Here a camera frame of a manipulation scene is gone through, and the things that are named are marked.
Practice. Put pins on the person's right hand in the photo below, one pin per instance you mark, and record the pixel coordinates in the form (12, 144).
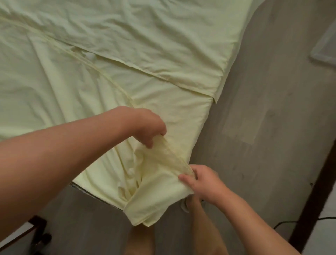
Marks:
(207, 185)

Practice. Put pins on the person's left hand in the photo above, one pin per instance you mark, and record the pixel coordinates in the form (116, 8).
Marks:
(147, 126)

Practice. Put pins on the pale yellow bed sheet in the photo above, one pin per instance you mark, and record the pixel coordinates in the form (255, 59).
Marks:
(105, 65)

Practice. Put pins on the person's left forearm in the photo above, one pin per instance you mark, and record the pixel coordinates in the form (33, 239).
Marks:
(52, 163)

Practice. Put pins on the person's right forearm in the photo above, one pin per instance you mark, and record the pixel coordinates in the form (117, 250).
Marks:
(254, 228)

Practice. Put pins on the person's right leg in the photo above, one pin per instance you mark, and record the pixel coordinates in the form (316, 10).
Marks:
(204, 228)

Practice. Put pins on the dark grey mattress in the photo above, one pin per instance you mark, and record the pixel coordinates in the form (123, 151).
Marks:
(92, 195)

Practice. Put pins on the small dark bottle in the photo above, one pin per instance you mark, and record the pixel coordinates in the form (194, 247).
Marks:
(42, 240)

